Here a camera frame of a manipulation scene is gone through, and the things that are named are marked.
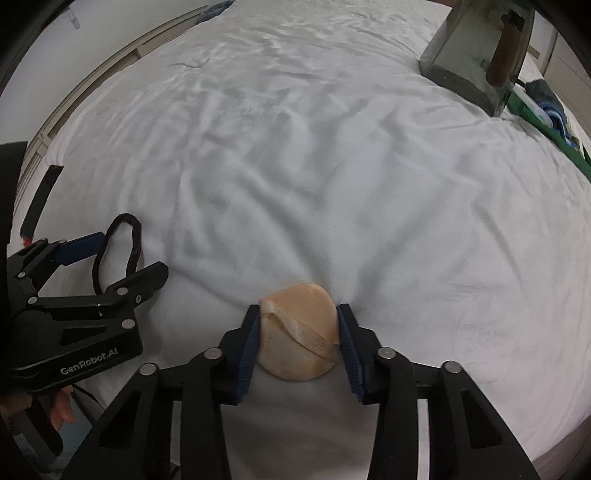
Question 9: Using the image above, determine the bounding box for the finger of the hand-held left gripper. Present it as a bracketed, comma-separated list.
[28, 261, 170, 331]
[7, 232, 105, 301]

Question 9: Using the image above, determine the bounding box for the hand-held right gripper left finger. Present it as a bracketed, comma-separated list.
[60, 305, 262, 480]

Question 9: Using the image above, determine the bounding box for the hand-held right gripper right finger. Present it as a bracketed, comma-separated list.
[337, 303, 541, 480]

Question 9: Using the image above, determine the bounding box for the black hair band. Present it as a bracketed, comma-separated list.
[92, 213, 143, 296]

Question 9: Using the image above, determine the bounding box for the grey translucent storage container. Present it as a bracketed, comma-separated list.
[419, 0, 536, 117]

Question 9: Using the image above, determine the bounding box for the person's left hand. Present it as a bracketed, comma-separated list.
[50, 385, 75, 429]

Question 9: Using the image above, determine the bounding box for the beige wooden ledge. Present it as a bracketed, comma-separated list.
[14, 4, 208, 222]

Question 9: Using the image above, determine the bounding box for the blue cloth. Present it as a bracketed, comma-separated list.
[198, 0, 234, 21]

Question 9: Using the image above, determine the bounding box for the green box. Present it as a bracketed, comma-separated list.
[505, 85, 591, 178]

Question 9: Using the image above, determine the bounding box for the blue towel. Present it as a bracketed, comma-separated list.
[526, 79, 571, 139]

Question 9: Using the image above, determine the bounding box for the brown cylindrical item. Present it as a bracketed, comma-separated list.
[488, 11, 525, 88]

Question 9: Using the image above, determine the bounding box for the black cable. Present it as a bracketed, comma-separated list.
[74, 385, 105, 421]

